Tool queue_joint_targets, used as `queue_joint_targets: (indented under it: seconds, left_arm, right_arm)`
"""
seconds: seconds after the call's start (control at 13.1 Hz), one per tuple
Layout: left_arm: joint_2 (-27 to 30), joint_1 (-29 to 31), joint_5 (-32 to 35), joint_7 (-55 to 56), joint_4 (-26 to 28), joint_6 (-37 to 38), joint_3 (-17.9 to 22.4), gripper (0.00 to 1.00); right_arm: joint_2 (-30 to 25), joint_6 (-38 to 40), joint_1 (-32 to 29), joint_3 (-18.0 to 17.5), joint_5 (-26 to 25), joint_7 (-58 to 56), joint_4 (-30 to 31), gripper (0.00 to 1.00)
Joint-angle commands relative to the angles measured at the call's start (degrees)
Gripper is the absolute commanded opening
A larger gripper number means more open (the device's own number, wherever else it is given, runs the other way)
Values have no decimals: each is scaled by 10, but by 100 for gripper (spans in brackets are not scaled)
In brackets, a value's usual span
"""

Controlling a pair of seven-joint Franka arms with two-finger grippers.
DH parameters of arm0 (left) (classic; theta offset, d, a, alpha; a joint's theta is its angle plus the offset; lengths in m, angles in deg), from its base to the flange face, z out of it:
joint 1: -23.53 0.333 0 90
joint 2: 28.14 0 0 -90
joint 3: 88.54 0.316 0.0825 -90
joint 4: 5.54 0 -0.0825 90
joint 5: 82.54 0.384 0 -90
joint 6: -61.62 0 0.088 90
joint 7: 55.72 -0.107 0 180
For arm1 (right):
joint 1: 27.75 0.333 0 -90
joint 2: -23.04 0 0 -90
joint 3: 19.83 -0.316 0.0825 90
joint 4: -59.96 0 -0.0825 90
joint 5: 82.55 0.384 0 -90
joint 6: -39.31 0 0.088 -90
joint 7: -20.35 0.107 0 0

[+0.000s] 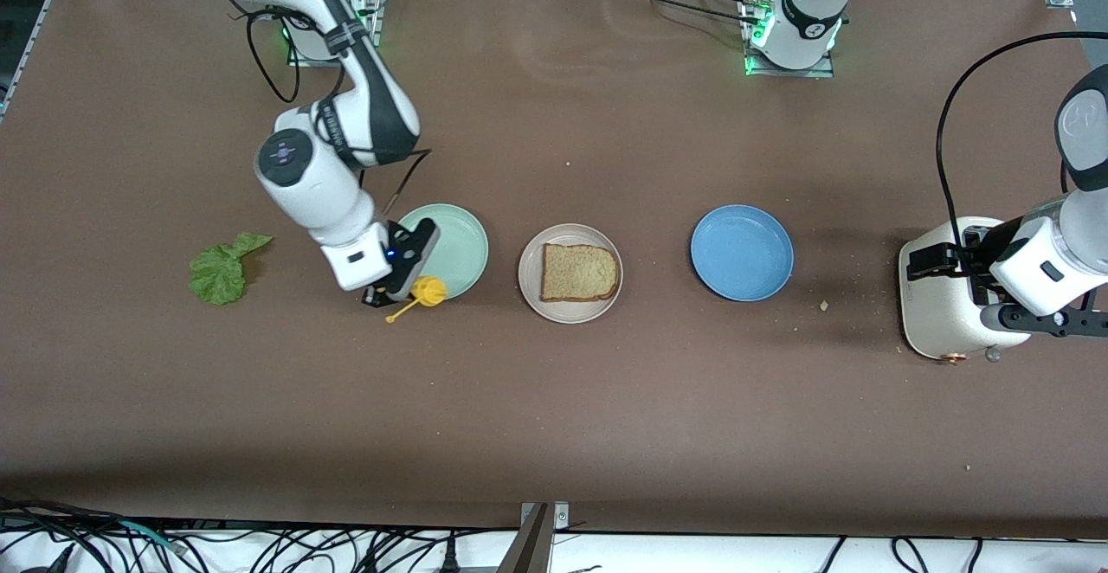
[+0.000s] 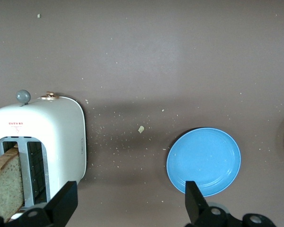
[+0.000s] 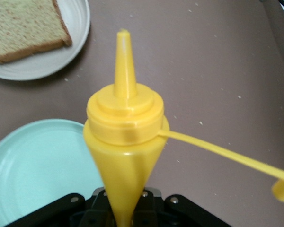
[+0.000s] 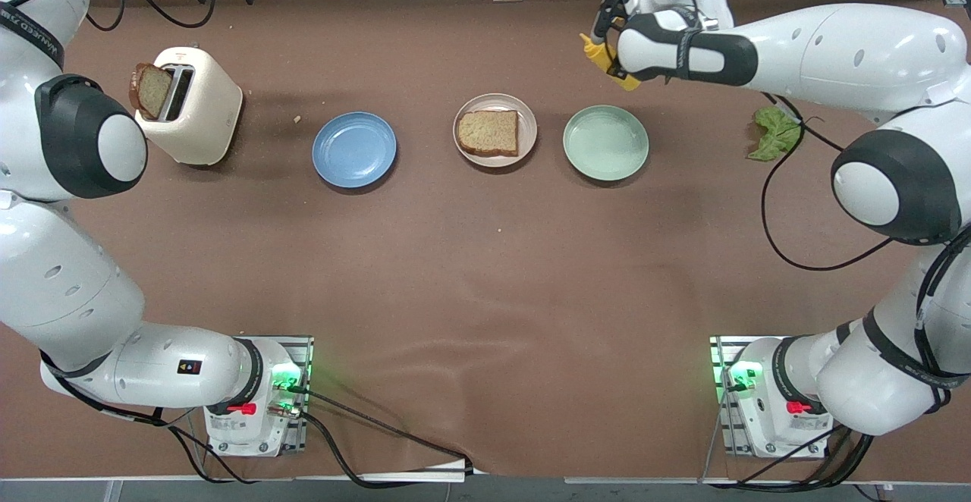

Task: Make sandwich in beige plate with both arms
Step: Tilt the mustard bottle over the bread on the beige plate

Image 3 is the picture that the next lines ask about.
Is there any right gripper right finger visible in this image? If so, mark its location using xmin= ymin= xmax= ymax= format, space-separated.
xmin=132 ymin=190 xmax=232 ymax=227

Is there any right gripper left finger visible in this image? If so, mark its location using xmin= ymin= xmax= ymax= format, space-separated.
xmin=7 ymin=190 xmax=116 ymax=227

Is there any yellow squeeze bottle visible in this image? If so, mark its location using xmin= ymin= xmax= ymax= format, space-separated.
xmin=82 ymin=28 xmax=284 ymax=227

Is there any brown bread slice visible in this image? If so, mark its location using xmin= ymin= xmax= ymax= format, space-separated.
xmin=0 ymin=0 xmax=73 ymax=64

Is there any mint green round plate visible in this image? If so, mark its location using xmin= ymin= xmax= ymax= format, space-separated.
xmin=0 ymin=119 xmax=105 ymax=227

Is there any beige round plate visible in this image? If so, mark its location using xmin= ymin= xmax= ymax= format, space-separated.
xmin=0 ymin=0 xmax=91 ymax=82

